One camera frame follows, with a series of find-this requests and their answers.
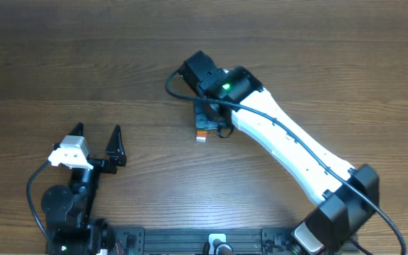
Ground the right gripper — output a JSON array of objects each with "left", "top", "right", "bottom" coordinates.
[{"left": 193, "top": 101, "right": 234, "bottom": 132}]

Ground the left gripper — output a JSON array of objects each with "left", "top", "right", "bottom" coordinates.
[{"left": 68, "top": 122, "right": 128, "bottom": 175}]

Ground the mounting rail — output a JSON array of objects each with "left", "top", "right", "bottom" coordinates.
[{"left": 110, "top": 226, "right": 297, "bottom": 255}]

